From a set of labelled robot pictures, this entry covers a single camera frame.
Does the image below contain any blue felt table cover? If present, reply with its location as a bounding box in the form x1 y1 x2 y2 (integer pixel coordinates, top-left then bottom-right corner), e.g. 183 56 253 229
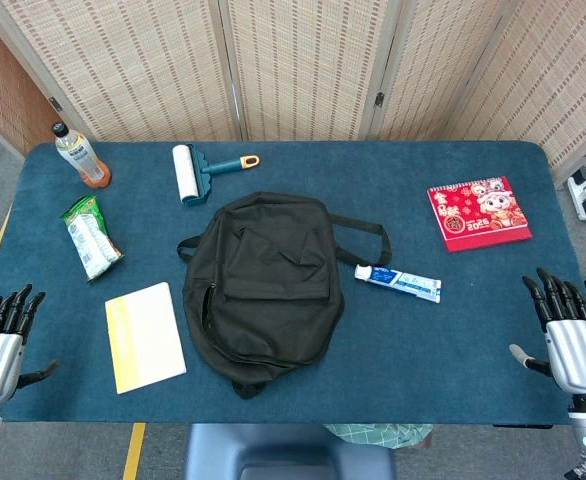
0 140 586 426

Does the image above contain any red desk calendar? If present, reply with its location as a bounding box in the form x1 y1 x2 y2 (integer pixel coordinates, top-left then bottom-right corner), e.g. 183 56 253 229
426 175 533 254

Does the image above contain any white power strip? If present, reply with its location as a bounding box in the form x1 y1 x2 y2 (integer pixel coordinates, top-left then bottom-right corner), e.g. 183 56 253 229
566 167 586 222

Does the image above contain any black backpack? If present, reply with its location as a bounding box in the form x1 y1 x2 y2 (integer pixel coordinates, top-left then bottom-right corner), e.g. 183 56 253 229
176 191 393 400

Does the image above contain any teal lint roller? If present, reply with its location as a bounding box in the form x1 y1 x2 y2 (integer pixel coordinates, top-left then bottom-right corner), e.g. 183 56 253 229
171 143 262 209

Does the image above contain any green snack bag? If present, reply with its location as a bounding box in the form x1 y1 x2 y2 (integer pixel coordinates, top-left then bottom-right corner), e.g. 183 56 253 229
60 194 125 282

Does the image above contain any white blue toothpaste tube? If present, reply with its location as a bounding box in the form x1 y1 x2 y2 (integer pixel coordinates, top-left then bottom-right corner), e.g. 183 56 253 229
354 263 443 304

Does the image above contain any green checked cloth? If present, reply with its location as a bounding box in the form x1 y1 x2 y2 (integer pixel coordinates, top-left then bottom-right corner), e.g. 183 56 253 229
322 423 434 450

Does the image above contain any blue chair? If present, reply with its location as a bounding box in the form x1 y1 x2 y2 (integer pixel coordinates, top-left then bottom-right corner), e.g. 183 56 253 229
185 423 398 480

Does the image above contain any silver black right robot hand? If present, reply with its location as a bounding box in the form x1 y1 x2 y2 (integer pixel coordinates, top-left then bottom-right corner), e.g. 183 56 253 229
508 267 586 397

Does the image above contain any yellow notebook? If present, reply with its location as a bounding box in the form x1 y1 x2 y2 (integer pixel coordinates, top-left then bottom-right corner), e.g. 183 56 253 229
104 281 188 396

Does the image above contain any orange drink bottle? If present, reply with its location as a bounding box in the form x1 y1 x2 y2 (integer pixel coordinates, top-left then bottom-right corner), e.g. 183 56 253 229
51 121 112 190

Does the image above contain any woven folding screen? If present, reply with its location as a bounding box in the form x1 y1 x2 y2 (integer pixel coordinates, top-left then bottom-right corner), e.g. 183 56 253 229
0 0 586 171

